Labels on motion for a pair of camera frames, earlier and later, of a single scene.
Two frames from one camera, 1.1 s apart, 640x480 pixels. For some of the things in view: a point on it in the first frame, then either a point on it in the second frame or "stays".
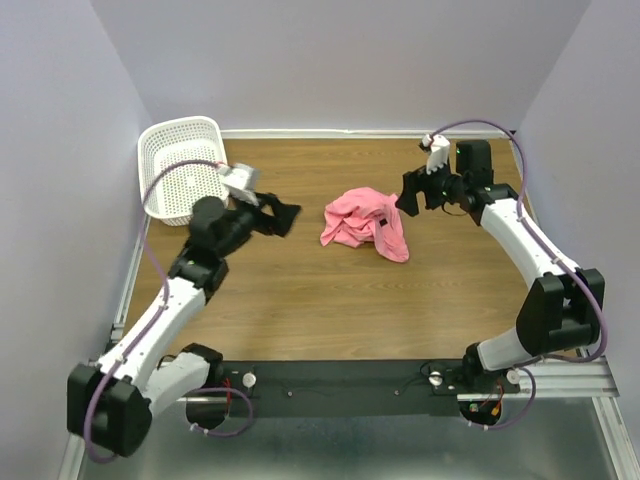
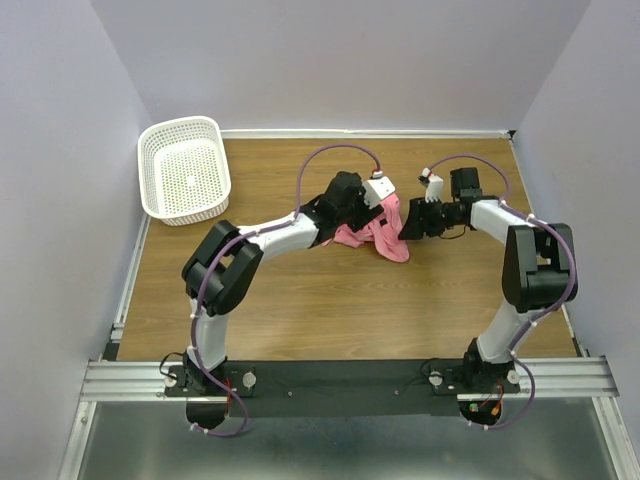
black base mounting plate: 337,388 stays
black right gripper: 413,182 -> 414,228
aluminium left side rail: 118,328 stays
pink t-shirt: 362,216 stays
